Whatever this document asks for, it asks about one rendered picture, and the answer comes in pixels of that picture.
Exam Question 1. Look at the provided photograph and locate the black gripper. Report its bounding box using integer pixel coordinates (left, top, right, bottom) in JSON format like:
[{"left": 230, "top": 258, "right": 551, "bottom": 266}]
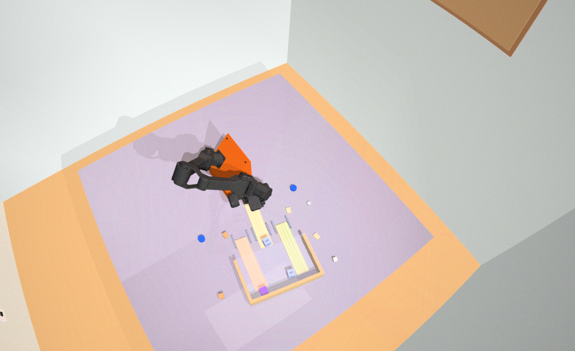
[{"left": 228, "top": 183, "right": 269, "bottom": 208}]

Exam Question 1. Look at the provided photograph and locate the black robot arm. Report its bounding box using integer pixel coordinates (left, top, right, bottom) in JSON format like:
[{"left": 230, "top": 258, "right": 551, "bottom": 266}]
[{"left": 172, "top": 147, "right": 272, "bottom": 211}]

